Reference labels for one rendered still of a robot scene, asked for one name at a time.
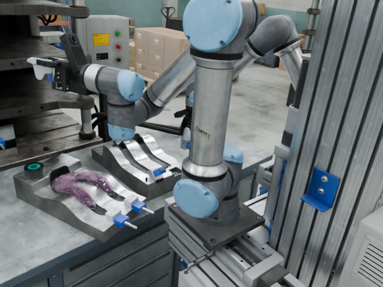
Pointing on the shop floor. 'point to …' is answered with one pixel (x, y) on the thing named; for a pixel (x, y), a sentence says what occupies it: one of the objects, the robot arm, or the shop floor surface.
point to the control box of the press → (107, 52)
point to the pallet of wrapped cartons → (157, 51)
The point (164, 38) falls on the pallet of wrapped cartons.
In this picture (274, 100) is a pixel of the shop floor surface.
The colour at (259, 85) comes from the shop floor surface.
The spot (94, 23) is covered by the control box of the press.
